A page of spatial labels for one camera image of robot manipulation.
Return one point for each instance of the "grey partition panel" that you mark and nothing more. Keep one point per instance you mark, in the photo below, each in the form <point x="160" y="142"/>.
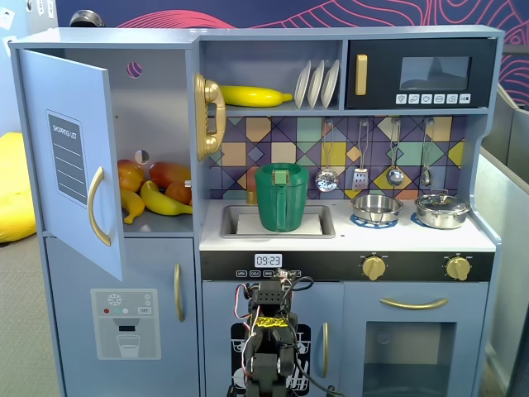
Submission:
<point x="508" y="186"/>

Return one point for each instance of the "steel pot lid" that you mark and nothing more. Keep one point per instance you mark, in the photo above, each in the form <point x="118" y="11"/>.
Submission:
<point x="442" y="202"/>

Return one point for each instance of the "blue toy kitchen body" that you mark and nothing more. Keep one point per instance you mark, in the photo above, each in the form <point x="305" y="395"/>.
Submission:
<point x="413" y="242"/>

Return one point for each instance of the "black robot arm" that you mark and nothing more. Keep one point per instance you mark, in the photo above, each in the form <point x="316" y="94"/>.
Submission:
<point x="268" y="351"/>

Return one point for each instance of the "blue oven door with window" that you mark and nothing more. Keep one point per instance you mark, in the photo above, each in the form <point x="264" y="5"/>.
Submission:
<point x="355" y="314"/>

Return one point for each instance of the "black microwave door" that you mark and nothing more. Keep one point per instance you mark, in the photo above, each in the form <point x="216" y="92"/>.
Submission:
<point x="413" y="49"/>

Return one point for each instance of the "black round dome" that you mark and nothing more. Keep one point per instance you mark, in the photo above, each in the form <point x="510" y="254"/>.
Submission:
<point x="84" y="18"/>

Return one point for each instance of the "small wrist camera board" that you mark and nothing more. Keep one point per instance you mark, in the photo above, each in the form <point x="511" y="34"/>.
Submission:
<point x="285" y="274"/>

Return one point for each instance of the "metal skimmer spoon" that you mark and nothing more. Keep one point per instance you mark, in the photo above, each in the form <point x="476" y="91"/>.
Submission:
<point x="327" y="180"/>

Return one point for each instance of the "green plastic pitcher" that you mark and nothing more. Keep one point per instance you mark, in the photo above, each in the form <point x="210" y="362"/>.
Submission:
<point x="281" y="207"/>

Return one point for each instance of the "steel pot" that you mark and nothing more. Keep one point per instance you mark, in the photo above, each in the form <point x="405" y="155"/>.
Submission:
<point x="442" y="220"/>

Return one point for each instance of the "gold stove knob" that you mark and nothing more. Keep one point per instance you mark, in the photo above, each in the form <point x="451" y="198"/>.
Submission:
<point x="374" y="269"/>
<point x="457" y="269"/>

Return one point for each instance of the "metal slotted spatula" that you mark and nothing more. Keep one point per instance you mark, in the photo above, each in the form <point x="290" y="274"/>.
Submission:
<point x="360" y="180"/>

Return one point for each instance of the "gold toy telephone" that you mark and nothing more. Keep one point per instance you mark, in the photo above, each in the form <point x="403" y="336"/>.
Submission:
<point x="211" y="91"/>

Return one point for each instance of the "curved yellow toy banana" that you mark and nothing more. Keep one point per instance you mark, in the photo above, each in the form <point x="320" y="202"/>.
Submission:
<point x="133" y="204"/>
<point x="161" y="202"/>

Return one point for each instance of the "gold toy faucet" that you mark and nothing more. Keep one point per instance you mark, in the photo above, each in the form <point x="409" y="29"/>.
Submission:
<point x="251" y="196"/>

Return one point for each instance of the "white wall plate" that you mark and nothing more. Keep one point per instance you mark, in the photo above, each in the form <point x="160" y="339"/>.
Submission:
<point x="10" y="45"/>
<point x="6" y="17"/>

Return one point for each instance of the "red orange toy fruit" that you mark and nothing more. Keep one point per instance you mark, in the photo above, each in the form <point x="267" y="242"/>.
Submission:
<point x="179" y="192"/>

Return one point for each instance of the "red yellow toy mango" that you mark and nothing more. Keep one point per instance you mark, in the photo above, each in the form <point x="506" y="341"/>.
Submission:
<point x="130" y="175"/>
<point x="169" y="173"/>

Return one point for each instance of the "blue door with shopping list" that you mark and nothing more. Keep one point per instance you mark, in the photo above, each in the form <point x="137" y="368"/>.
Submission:
<point x="66" y="91"/>

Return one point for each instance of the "blue door with water dispenser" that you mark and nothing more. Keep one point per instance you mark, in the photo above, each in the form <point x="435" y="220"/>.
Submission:
<point x="82" y="269"/>

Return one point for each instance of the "grey toy sink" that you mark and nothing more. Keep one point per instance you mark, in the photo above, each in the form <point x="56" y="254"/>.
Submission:
<point x="229" y="225"/>

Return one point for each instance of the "small metal hanging spoon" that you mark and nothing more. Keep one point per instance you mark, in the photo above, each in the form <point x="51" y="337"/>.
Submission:
<point x="426" y="178"/>

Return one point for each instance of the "white toy plate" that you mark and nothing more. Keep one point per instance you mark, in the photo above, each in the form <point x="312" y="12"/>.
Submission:
<point x="330" y="82"/>
<point x="301" y="84"/>
<point x="316" y="84"/>

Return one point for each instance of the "metal ladle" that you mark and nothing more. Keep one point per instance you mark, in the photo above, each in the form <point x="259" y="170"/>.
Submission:
<point x="394" y="177"/>

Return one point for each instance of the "yellow bean bag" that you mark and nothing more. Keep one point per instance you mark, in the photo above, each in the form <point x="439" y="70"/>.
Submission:
<point x="12" y="186"/>

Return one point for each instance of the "blue door with dish sticker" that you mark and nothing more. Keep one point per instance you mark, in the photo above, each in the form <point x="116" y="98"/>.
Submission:
<point x="219" y="297"/>

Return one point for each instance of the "long yellow toy banana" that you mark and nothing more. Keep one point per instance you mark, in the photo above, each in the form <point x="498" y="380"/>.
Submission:
<point x="252" y="96"/>

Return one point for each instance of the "steel pan without lid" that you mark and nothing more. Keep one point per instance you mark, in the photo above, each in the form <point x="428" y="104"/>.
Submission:
<point x="376" y="207"/>

